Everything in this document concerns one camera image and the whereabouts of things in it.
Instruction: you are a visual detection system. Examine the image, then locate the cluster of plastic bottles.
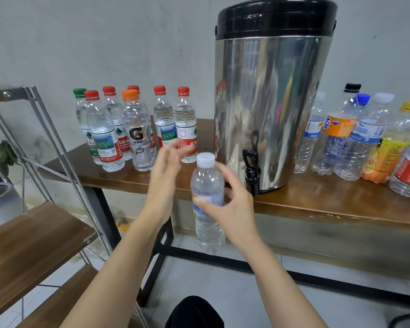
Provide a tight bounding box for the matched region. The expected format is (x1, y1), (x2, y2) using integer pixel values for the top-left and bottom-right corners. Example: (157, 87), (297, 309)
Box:
(294, 83), (410, 199)

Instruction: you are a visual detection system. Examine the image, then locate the wooden metal shelf rack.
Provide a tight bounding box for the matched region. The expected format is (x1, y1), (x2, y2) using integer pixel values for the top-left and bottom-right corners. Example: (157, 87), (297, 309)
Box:
(0, 85), (148, 328)

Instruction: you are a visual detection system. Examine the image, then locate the person's right hand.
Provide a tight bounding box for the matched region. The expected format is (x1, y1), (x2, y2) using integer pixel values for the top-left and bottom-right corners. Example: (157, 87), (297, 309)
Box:
(191, 162), (261, 256)

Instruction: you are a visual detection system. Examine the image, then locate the person's black trouser leg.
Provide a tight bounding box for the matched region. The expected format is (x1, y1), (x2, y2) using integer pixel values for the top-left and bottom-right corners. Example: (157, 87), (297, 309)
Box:
(165, 296), (225, 328)

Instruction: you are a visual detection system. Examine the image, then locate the orange cap clear plastic bottle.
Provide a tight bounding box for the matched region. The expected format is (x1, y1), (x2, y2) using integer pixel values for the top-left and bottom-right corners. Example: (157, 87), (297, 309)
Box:
(122, 89), (157, 172)

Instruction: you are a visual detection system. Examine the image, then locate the person's left hand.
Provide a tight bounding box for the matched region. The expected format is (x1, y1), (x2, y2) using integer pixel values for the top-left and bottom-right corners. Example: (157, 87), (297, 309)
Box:
(142, 141), (192, 228)

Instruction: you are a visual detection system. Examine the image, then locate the stainless steel water dispenser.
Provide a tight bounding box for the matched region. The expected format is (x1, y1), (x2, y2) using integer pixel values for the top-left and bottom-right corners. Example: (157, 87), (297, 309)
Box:
(214, 0), (338, 195)

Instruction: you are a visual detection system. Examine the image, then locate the green red label plastic bottle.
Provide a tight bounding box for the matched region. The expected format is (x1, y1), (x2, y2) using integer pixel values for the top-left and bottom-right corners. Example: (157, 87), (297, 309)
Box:
(153, 85), (179, 151)

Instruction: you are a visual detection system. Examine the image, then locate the green label plastic water bottle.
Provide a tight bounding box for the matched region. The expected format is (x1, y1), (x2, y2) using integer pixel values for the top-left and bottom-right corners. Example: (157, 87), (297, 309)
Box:
(73, 88), (102, 166)

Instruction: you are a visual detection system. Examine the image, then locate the person's right forearm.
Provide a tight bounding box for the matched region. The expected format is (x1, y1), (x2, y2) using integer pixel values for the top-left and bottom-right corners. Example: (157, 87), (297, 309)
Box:
(236, 239), (329, 328)

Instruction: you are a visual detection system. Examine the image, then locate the white plant pot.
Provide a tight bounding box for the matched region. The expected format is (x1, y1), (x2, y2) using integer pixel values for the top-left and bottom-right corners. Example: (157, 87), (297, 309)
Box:
(0, 182), (23, 233)

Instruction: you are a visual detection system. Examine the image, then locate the white-cap blue-label bottle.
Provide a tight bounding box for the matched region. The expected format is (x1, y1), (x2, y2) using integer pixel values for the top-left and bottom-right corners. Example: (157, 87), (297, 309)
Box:
(190, 152), (226, 249)

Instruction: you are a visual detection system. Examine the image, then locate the black metal table frame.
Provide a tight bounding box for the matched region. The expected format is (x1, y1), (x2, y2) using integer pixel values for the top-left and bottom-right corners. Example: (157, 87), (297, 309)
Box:
(82, 184), (410, 312)

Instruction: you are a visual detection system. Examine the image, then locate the person's left forearm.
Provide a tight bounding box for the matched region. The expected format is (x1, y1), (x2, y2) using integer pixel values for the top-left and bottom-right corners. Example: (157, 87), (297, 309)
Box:
(60, 215), (168, 328)

